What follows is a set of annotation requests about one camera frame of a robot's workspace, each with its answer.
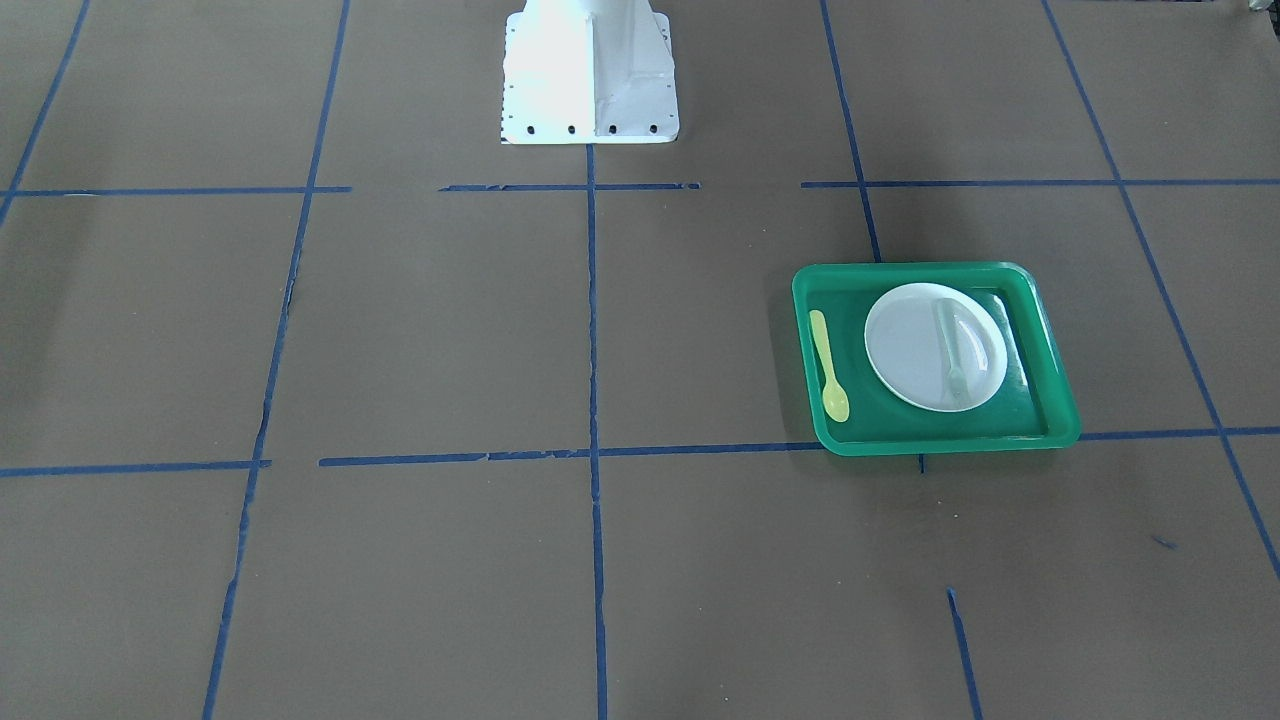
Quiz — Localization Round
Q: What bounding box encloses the translucent plastic fork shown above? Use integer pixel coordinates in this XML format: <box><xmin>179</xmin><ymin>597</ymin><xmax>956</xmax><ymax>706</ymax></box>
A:
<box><xmin>933</xmin><ymin>299</ymin><xmax>970</xmax><ymax>406</ymax></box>

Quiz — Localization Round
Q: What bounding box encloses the yellow plastic spoon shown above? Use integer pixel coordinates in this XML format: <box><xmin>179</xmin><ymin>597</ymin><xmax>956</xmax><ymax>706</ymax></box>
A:
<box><xmin>808</xmin><ymin>309</ymin><xmax>851</xmax><ymax>423</ymax></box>

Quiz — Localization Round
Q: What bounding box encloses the white round plate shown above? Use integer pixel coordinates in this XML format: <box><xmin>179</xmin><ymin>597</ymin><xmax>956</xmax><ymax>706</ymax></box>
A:
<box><xmin>864</xmin><ymin>282</ymin><xmax>1010</xmax><ymax>414</ymax></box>

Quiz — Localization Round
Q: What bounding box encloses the green plastic tray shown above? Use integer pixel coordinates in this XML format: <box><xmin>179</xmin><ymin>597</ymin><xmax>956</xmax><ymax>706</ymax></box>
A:
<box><xmin>792</xmin><ymin>261</ymin><xmax>1082</xmax><ymax>457</ymax></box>

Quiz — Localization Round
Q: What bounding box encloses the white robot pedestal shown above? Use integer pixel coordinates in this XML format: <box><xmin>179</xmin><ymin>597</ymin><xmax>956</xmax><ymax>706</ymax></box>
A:
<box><xmin>500</xmin><ymin>1</ymin><xmax>681</xmax><ymax>145</ymax></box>

